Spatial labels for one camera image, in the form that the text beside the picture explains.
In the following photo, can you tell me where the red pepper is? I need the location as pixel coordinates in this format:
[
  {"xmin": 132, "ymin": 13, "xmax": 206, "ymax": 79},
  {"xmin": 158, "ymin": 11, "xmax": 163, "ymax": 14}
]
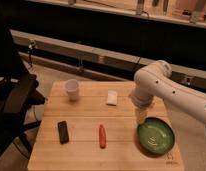
[{"xmin": 99, "ymin": 125, "xmax": 106, "ymax": 149}]

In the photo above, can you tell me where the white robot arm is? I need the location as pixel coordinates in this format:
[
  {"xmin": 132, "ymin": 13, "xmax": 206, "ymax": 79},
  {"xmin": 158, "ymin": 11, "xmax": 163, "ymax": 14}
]
[{"xmin": 131, "ymin": 60, "xmax": 206, "ymax": 126}]

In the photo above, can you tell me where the black chair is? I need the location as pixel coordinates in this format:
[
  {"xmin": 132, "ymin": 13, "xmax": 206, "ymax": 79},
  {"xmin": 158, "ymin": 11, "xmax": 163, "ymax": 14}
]
[{"xmin": 0, "ymin": 21, "xmax": 45, "ymax": 157}]

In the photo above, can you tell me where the green plate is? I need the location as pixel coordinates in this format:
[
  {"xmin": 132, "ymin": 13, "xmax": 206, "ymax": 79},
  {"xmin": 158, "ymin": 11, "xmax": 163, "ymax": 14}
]
[{"xmin": 137, "ymin": 117, "xmax": 175, "ymax": 155}]

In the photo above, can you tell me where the white paper cup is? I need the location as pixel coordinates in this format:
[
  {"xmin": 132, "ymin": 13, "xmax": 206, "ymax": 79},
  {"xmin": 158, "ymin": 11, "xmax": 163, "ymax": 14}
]
[{"xmin": 65, "ymin": 79, "xmax": 79, "ymax": 101}]

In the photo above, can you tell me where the black rectangular block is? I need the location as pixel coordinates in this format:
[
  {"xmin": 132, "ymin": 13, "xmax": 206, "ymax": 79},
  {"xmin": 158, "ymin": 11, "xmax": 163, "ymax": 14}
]
[{"xmin": 58, "ymin": 121, "xmax": 69, "ymax": 144}]

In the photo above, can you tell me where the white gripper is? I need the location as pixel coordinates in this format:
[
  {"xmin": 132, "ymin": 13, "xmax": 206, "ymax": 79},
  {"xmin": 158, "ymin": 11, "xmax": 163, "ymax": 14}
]
[{"xmin": 130, "ymin": 95, "xmax": 153, "ymax": 124}]

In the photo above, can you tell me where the white folded cloth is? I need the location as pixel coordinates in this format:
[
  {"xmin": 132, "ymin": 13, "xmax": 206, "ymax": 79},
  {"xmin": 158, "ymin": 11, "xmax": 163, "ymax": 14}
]
[{"xmin": 106, "ymin": 90, "xmax": 117, "ymax": 106}]

